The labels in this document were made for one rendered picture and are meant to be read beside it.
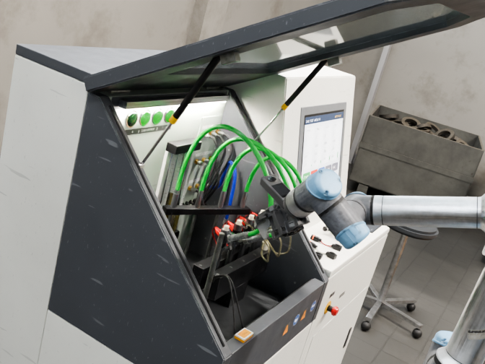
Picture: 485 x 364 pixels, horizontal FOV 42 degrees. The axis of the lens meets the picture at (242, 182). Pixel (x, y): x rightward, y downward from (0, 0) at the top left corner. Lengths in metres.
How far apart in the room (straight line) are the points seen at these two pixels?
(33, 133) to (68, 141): 0.13
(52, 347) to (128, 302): 0.35
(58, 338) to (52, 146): 0.56
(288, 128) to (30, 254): 0.94
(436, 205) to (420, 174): 5.02
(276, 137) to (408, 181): 4.51
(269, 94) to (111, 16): 2.16
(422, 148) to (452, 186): 0.48
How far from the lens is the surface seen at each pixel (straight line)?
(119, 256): 1.71
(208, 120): 2.15
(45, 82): 1.81
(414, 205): 1.58
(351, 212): 1.49
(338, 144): 2.67
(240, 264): 2.03
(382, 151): 6.56
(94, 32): 4.10
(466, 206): 1.57
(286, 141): 2.20
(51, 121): 1.80
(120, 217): 1.68
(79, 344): 1.91
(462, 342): 1.53
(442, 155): 6.55
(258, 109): 2.20
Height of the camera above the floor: 1.84
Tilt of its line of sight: 18 degrees down
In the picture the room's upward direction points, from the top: 15 degrees clockwise
